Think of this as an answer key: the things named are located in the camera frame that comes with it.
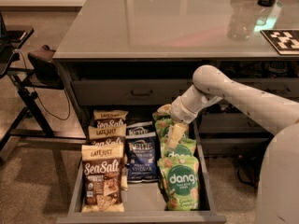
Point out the front brown Sea Salt bag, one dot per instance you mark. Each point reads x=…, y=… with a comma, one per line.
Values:
x=102, y=167

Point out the green dang bag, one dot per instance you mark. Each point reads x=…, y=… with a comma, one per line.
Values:
x=160, y=115
x=185, y=147
x=163, y=126
x=180, y=182

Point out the blue kettle chip bag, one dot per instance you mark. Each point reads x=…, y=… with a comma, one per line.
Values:
x=141, y=159
x=145, y=128

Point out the grey top right drawer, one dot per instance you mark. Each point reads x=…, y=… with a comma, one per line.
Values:
x=281, y=86

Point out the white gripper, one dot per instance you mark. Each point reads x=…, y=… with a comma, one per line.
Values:
x=178, y=110

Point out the grey counter cabinet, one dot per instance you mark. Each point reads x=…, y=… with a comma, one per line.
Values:
x=168, y=39

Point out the middle brown Sea Salt bag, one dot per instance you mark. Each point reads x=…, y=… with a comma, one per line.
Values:
x=107, y=136

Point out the front green Dang bag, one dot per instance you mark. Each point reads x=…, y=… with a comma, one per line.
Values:
x=180, y=182

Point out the rear brown Sea Salt bag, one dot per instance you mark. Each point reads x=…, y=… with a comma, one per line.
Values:
x=112, y=118

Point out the open grey middle drawer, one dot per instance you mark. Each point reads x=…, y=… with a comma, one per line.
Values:
x=144, y=203

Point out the black bag on floor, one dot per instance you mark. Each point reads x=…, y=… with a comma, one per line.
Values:
x=249, y=168

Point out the grey top left drawer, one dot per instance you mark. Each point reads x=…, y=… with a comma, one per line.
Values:
x=129, y=91

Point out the rear green Dang bag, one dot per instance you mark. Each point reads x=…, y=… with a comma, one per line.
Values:
x=160, y=115

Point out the brown sea salt bag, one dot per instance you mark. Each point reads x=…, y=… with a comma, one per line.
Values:
x=112, y=118
x=102, y=167
x=107, y=136

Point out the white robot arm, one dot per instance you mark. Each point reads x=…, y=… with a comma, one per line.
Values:
x=278, y=190

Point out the black white fiducial marker tag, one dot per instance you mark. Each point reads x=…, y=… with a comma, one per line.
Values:
x=284, y=41

